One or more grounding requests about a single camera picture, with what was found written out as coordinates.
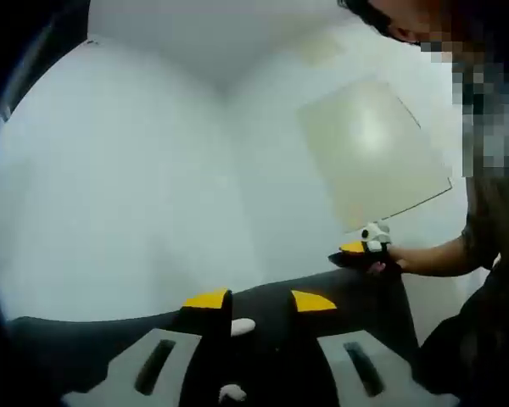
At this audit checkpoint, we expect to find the person's head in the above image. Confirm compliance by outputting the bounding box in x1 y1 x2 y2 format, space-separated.
338 0 455 46

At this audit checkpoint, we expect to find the beige wall panel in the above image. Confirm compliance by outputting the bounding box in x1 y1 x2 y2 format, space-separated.
296 80 454 235

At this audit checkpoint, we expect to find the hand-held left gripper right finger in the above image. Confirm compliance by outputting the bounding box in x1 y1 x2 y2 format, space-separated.
258 289 461 407

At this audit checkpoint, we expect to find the black table mat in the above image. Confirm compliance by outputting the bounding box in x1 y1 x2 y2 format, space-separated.
8 270 421 407

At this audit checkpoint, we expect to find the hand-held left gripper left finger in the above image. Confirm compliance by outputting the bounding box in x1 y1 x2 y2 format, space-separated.
61 288 260 407

